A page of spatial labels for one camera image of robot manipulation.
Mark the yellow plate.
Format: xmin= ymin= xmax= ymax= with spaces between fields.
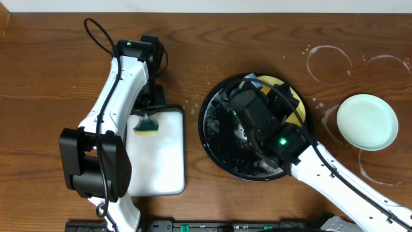
xmin=257 ymin=75 xmax=306 ymax=127

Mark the green yellow sponge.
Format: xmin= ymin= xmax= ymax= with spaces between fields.
xmin=133 ymin=114 xmax=159 ymax=134

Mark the light green plate top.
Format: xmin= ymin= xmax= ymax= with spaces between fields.
xmin=337 ymin=94 xmax=398 ymax=151

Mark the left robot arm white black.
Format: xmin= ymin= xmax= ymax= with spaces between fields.
xmin=59 ymin=35 xmax=165 ymax=231

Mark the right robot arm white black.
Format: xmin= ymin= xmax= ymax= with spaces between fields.
xmin=258 ymin=80 xmax=411 ymax=231

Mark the rectangular soapy water tray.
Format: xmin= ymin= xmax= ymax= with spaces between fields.
xmin=126 ymin=109 xmax=185 ymax=197

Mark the round black tray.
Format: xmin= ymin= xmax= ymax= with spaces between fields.
xmin=199 ymin=73 xmax=314 ymax=182

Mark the black base rail bottom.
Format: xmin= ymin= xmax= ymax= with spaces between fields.
xmin=64 ymin=220 xmax=321 ymax=232

